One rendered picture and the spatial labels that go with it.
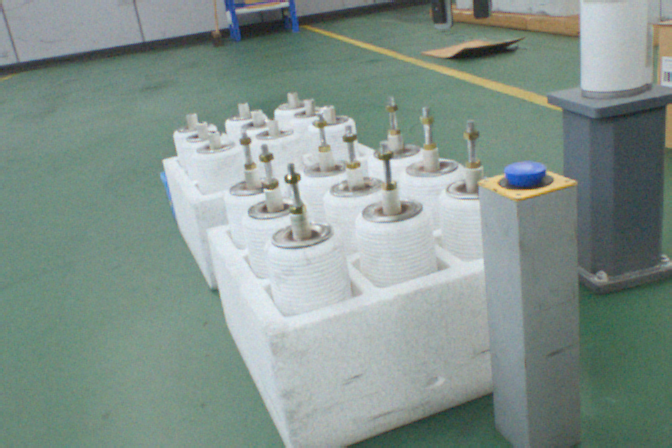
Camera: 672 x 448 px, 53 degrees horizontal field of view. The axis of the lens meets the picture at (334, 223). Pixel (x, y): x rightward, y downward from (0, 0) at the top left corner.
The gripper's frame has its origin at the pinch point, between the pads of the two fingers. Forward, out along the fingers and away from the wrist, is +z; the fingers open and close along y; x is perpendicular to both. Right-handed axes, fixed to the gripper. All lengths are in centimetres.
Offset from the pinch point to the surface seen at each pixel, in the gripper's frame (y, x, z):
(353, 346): 23.2, 0.1, 33.7
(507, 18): -303, -225, 41
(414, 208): 9.6, -1.6, 21.6
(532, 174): 10.8, 16.5, 14.3
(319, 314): 25.7, -1.9, 29.0
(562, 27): -273, -166, 43
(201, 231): 13, -54, 35
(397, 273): 14.6, -0.5, 28.1
